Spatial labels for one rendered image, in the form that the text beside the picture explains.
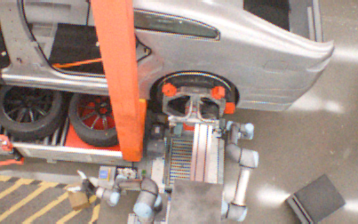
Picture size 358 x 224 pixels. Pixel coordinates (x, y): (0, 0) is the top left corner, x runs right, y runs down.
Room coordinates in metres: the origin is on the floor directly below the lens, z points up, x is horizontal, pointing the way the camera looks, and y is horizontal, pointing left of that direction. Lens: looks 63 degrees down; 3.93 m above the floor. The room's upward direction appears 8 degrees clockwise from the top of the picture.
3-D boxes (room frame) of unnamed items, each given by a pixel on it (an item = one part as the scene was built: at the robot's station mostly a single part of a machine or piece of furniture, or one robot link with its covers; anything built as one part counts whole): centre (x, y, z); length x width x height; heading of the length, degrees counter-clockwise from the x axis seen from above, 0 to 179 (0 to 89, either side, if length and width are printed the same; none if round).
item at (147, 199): (0.58, 0.14, 1.19); 0.15 x 0.12 x 0.55; 166
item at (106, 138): (1.66, 0.75, 0.39); 0.66 x 0.66 x 0.24
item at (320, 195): (1.11, -1.44, 0.17); 0.43 x 0.36 x 0.34; 127
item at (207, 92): (1.63, -0.11, 0.85); 0.54 x 0.07 x 0.54; 93
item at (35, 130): (1.62, 1.48, 0.39); 0.66 x 0.66 x 0.24
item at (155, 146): (1.53, 0.20, 0.26); 0.42 x 0.18 x 0.35; 3
